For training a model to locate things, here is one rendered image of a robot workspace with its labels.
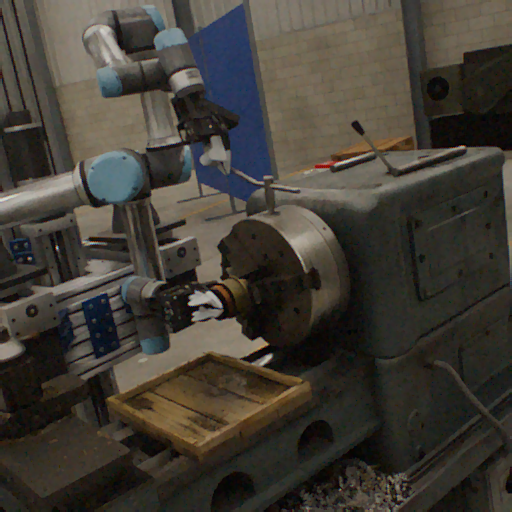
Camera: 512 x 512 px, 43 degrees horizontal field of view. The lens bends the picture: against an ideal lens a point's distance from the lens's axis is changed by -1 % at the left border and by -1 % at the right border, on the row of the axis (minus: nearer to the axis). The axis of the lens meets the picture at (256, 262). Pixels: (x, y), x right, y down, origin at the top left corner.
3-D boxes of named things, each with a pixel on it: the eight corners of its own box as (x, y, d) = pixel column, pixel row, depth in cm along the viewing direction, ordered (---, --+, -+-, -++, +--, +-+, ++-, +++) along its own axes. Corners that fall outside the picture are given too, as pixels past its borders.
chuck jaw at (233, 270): (261, 274, 157) (235, 235, 160) (270, 263, 153) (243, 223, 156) (225, 289, 150) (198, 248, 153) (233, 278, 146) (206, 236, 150)
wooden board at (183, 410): (212, 364, 167) (209, 349, 166) (313, 398, 140) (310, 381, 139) (109, 414, 150) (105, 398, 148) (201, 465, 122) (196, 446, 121)
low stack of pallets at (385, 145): (365, 168, 1040) (361, 141, 1029) (418, 163, 993) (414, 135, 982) (331, 185, 940) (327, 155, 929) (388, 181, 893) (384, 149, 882)
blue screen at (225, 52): (177, 202, 1039) (145, 49, 980) (225, 192, 1058) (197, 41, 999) (249, 249, 653) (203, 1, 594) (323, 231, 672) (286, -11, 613)
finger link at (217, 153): (211, 178, 153) (197, 141, 154) (231, 173, 157) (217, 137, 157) (218, 173, 151) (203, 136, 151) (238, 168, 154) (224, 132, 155)
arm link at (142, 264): (103, 148, 171) (142, 323, 184) (95, 152, 161) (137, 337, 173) (147, 141, 171) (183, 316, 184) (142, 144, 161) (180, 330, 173)
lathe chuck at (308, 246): (254, 315, 174) (241, 200, 164) (344, 349, 151) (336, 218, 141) (228, 327, 169) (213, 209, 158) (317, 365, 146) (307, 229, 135)
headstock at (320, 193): (389, 266, 222) (374, 151, 212) (522, 281, 186) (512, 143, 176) (257, 328, 186) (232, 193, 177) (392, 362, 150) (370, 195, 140)
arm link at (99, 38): (70, 11, 192) (97, 67, 155) (107, 5, 194) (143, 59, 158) (77, 49, 199) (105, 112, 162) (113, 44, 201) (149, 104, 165)
